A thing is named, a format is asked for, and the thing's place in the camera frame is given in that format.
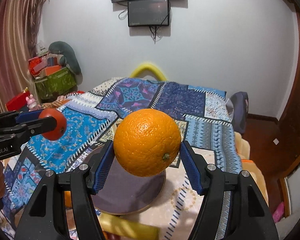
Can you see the green storage box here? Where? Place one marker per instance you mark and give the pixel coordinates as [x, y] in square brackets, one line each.
[56, 84]

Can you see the yellow banana front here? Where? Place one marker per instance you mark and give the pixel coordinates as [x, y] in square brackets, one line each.
[127, 228]

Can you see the small black wall monitor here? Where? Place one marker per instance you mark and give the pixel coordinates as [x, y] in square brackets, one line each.
[142, 13]

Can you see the small mandarin orange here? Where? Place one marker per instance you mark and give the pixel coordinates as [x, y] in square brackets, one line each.
[67, 198]

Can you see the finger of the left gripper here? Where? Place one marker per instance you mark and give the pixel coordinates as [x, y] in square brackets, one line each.
[10, 129]
[27, 116]

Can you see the blue patchwork bedspread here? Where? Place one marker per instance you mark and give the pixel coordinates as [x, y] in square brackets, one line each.
[92, 119]

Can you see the grey plush toy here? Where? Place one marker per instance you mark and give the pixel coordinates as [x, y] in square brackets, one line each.
[68, 57]

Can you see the red tomato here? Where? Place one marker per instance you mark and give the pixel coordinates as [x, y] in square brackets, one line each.
[61, 124]

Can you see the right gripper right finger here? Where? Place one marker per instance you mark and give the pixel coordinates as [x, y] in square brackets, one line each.
[249, 216]

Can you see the large orange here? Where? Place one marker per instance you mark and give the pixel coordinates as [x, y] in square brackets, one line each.
[146, 142]

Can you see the dark blue chair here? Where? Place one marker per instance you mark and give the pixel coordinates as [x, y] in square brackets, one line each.
[240, 103]

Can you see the pink toy figure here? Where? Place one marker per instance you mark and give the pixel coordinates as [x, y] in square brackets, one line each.
[32, 103]

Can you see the dark round plate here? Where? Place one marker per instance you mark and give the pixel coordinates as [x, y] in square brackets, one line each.
[124, 193]

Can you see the striped red curtain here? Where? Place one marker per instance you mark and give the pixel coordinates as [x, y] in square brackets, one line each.
[19, 25]

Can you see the yellow curved cushion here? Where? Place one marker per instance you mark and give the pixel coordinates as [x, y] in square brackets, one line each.
[149, 68]

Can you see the brown wooden door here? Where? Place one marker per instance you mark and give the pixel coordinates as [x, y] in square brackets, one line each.
[290, 122]

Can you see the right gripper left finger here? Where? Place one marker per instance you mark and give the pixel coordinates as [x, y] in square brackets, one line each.
[44, 216]

